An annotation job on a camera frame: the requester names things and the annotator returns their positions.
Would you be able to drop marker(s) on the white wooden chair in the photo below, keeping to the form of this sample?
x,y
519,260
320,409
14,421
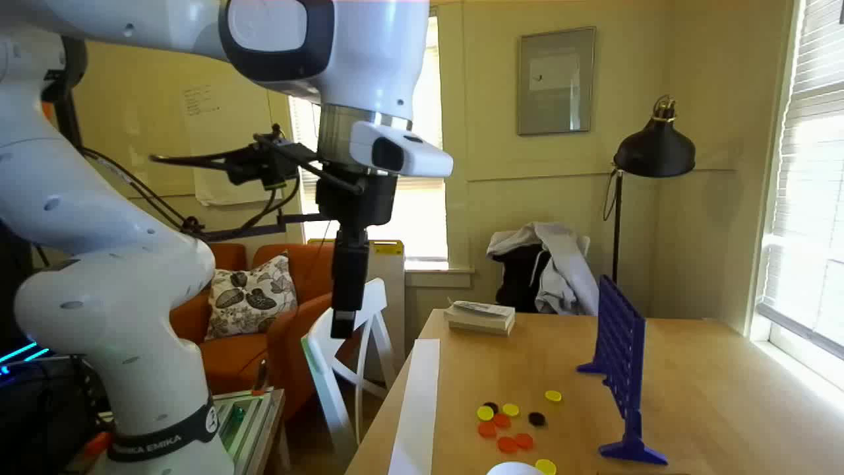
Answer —
x,y
334,371

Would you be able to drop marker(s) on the blue connect four frame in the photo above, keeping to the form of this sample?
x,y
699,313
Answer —
x,y
624,359

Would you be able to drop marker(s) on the white box with yellow top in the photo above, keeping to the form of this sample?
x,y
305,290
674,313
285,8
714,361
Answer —
x,y
386,281

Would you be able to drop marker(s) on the white wall paper sheet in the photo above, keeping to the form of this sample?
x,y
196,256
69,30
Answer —
x,y
239,187

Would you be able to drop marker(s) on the white window blind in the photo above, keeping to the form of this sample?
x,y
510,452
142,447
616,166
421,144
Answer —
x,y
808,194

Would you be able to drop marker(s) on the stack of green books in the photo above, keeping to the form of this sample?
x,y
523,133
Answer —
x,y
246,422

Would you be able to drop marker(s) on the framed wall picture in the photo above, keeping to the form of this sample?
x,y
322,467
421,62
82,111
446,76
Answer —
x,y
554,79

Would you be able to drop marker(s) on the orange sofa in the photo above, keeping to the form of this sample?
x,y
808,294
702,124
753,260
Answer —
x,y
239,359

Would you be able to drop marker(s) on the white paper cup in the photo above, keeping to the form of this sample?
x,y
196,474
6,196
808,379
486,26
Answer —
x,y
516,467

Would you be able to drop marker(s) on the small white card box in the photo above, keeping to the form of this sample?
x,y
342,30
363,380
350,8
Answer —
x,y
482,318

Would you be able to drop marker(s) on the black floor lamp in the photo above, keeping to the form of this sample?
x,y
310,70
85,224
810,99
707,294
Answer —
x,y
656,148

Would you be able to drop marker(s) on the black vertical pole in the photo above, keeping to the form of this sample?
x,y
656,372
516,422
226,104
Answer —
x,y
64,107

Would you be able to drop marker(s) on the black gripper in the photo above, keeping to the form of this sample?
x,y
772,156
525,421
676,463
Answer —
x,y
357,199

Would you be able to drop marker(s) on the black game chip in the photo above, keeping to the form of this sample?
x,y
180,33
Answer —
x,y
491,404
536,418

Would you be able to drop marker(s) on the black camera boom stand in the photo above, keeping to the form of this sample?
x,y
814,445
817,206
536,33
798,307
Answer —
x,y
255,227

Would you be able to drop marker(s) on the patterned throw pillow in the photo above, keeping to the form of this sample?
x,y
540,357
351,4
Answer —
x,y
252,294

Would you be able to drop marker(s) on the yellow game chip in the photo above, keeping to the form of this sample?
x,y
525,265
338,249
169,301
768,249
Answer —
x,y
510,409
483,412
545,467
552,396

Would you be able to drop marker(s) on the black equipment bag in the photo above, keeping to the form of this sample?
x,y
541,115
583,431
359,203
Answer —
x,y
44,412

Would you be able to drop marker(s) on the black monitor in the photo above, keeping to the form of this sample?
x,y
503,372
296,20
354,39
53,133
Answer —
x,y
12,290

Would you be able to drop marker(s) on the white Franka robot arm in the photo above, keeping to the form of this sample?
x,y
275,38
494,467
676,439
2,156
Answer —
x,y
106,290

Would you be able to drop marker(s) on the red game chip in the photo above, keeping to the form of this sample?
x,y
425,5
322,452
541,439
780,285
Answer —
x,y
525,439
506,447
503,422
486,431

